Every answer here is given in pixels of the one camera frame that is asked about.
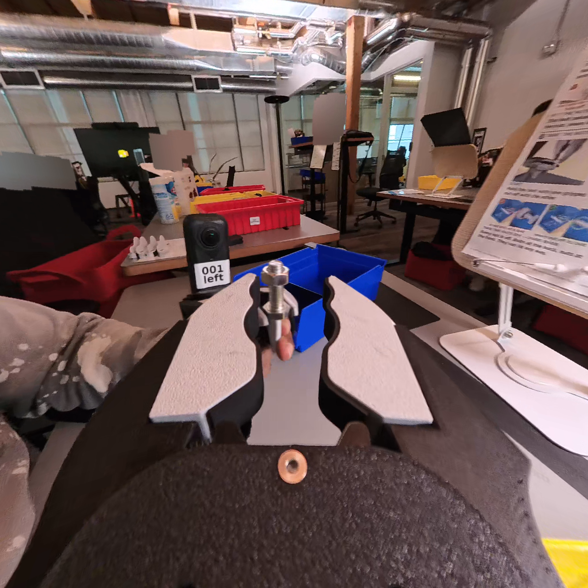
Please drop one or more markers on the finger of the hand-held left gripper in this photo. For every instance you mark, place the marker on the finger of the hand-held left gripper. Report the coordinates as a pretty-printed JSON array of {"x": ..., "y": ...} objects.
[
  {"x": 264, "y": 317},
  {"x": 291, "y": 307}
]

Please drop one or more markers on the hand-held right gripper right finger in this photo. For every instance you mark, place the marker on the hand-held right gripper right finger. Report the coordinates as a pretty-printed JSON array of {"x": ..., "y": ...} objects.
[{"x": 367, "y": 363}]

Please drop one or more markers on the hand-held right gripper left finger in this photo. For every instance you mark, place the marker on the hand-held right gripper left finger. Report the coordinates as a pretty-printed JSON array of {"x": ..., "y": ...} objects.
[{"x": 211, "y": 358}]

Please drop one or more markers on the silver hex bolt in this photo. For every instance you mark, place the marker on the silver hex bolt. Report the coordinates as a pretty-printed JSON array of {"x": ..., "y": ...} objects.
[{"x": 277, "y": 301}]

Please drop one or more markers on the silver hex nut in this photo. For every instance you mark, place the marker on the silver hex nut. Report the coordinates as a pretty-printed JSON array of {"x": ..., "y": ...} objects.
[{"x": 267, "y": 278}]

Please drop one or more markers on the blue plastic bin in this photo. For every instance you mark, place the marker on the blue plastic bin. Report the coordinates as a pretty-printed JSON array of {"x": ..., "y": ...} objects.
[{"x": 349, "y": 275}]

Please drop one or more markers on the yellow plastic bin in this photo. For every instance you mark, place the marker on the yellow plastic bin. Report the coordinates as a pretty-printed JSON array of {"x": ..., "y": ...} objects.
[{"x": 569, "y": 565}]

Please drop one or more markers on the person's left forearm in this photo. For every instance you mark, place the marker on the person's left forearm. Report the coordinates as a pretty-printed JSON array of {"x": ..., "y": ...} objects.
[{"x": 69, "y": 358}]

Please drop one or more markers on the person's left hand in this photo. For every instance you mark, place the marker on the person's left hand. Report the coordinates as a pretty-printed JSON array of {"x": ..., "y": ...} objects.
[{"x": 285, "y": 344}]

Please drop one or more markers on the black bin divider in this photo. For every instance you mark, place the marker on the black bin divider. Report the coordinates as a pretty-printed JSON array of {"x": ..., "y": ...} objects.
[{"x": 305, "y": 294}]

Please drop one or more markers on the yellow plastic tray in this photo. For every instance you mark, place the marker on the yellow plastic tray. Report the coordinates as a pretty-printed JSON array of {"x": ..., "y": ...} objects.
[{"x": 216, "y": 200}]

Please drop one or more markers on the white carton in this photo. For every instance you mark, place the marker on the white carton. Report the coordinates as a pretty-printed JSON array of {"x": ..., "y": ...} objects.
[{"x": 186, "y": 193}]

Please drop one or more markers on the red plastic tray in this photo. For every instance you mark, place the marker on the red plastic tray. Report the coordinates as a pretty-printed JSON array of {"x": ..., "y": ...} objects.
[{"x": 229, "y": 189}]

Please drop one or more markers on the white wipes canister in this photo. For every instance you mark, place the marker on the white wipes canister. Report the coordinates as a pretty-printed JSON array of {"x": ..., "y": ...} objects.
[{"x": 164, "y": 202}]

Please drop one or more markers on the rack of white printed parts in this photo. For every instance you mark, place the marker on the rack of white printed parts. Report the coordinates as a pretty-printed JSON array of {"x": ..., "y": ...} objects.
[{"x": 149, "y": 248}]

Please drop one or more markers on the red plastic crate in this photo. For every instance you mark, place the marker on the red plastic crate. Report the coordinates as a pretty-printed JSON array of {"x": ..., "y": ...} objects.
[{"x": 266, "y": 216}]

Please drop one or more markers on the red ottoman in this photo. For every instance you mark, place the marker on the red ottoman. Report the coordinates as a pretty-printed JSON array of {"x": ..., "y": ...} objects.
[{"x": 432, "y": 271}]

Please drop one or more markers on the storage shelf with blue bins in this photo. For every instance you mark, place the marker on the storage shelf with blue bins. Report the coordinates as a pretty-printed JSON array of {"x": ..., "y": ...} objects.
[{"x": 310, "y": 183}]

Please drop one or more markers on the black floor lamp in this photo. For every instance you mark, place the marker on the black floor lamp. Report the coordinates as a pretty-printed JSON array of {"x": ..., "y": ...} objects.
[{"x": 278, "y": 138}]

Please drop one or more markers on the black monitor on stand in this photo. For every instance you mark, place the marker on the black monitor on stand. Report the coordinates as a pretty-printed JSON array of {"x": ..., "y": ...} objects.
[{"x": 105, "y": 147}]

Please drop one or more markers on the red tote bag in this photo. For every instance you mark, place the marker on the red tote bag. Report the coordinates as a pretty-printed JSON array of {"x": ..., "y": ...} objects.
[{"x": 78, "y": 271}]

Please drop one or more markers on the black office chair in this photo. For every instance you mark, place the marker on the black office chair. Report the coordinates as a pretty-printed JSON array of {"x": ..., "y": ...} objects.
[{"x": 381, "y": 183}]

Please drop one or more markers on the large black panel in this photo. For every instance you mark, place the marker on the large black panel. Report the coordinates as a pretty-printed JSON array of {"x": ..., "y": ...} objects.
[{"x": 46, "y": 229}]

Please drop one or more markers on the wooden office desk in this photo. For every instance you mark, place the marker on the wooden office desk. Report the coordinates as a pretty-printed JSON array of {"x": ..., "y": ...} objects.
[{"x": 427, "y": 200}]

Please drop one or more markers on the small yellow bin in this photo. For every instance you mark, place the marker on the small yellow bin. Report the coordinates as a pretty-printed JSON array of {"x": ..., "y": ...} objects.
[{"x": 432, "y": 182}]

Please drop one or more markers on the wooden board on white stand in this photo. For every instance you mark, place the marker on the wooden board on white stand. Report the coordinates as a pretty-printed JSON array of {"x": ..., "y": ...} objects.
[{"x": 452, "y": 151}]

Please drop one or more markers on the printed instruction sheet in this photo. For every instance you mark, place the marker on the printed instruction sheet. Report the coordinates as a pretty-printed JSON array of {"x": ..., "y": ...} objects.
[{"x": 542, "y": 206}]

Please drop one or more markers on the silver ventilation duct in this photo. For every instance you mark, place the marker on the silver ventilation duct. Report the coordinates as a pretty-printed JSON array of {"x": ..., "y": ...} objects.
[{"x": 115, "y": 50}]

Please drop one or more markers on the wooden support post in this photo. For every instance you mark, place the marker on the wooden support post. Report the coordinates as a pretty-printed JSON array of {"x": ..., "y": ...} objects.
[{"x": 354, "y": 69}]

